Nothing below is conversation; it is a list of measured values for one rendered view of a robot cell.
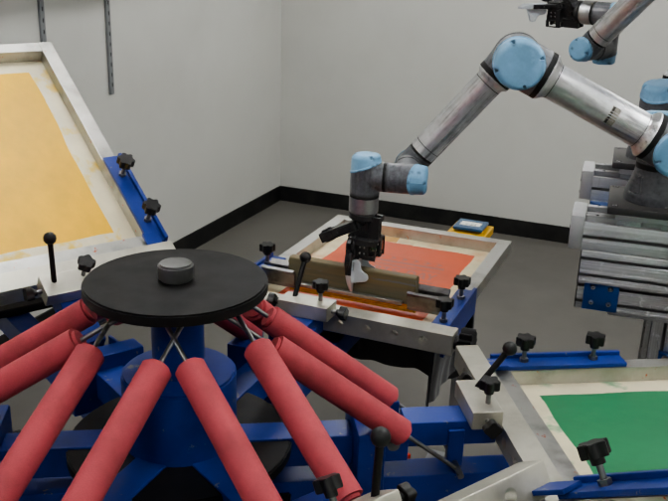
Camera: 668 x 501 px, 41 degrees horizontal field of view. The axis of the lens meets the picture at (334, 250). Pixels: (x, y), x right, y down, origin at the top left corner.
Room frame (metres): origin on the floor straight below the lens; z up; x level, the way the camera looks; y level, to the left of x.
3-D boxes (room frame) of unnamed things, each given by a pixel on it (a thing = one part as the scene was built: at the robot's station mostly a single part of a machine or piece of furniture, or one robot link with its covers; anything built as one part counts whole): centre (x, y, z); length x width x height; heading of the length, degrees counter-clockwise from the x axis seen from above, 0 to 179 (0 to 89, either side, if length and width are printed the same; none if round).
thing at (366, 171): (2.17, -0.08, 1.31); 0.09 x 0.08 x 0.11; 82
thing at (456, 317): (2.05, -0.30, 0.97); 0.30 x 0.05 x 0.07; 158
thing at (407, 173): (2.18, -0.18, 1.30); 0.11 x 0.11 x 0.08; 82
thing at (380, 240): (2.17, -0.08, 1.15); 0.09 x 0.08 x 0.12; 68
